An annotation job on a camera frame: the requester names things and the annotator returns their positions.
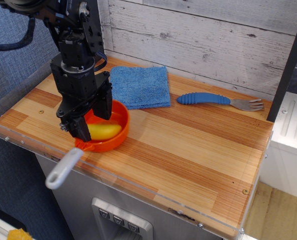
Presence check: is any blue handled metal fork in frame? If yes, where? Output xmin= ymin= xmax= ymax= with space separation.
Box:
xmin=176 ymin=92 xmax=265 ymax=112

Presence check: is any black braided cable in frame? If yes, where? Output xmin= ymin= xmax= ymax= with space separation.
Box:
xmin=0 ymin=16 xmax=37 ymax=52

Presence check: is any clear acrylic guard rail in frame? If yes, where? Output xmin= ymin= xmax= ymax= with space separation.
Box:
xmin=0 ymin=37 xmax=274 ymax=238

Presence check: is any silver dispenser button panel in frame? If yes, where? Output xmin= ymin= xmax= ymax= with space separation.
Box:
xmin=91 ymin=197 xmax=154 ymax=240

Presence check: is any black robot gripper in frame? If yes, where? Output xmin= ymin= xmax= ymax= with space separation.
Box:
xmin=50 ymin=56 xmax=113 ymax=142

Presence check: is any yellow toy banana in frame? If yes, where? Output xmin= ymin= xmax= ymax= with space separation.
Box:
xmin=87 ymin=123 xmax=122 ymax=141

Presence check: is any blue folded cloth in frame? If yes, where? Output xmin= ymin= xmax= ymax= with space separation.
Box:
xmin=110 ymin=66 xmax=171 ymax=110

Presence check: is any dark grey right post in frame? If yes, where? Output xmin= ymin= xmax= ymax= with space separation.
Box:
xmin=266 ymin=33 xmax=297 ymax=123

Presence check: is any orange pot with grey handle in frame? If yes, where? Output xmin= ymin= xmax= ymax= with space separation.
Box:
xmin=45 ymin=100 xmax=130 ymax=190

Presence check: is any white cabinet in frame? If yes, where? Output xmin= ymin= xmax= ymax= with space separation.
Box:
xmin=259 ymin=92 xmax=297 ymax=197

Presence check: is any grey toy fridge cabinet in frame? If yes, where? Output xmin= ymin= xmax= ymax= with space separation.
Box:
xmin=34 ymin=152 xmax=224 ymax=240

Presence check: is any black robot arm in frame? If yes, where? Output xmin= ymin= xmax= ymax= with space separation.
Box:
xmin=0 ymin=0 xmax=113 ymax=142

